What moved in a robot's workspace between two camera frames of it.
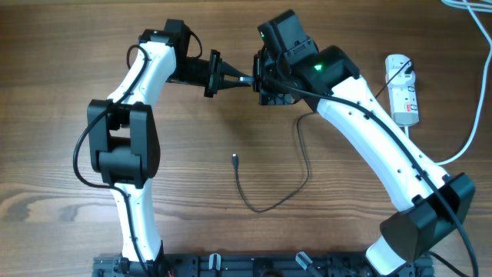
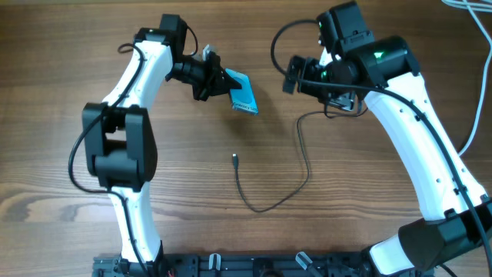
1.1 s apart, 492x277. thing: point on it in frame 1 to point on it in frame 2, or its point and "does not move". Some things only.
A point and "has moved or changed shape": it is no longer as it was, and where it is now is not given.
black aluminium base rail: x=259 y=265 does not move
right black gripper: x=261 y=62 to x=309 y=68
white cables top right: x=477 y=5 does not move
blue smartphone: x=247 y=78 has moved or changed shape
